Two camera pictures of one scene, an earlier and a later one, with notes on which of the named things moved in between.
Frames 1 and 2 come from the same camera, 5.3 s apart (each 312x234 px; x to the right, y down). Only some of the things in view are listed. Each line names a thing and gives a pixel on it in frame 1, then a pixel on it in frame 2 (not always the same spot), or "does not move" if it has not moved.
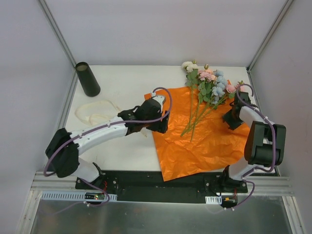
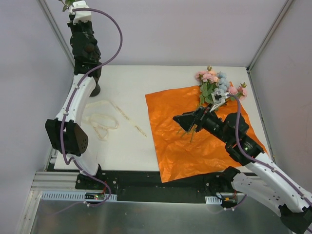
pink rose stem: x=204 y=75 -> x=206 y=91
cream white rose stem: x=191 y=68 -> x=66 y=7
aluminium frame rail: x=53 y=183 does not move
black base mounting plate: x=148 y=186 does not move
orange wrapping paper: x=198 y=141 does not move
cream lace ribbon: x=96 y=112 does not move
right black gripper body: x=230 y=118 -> x=200 y=119
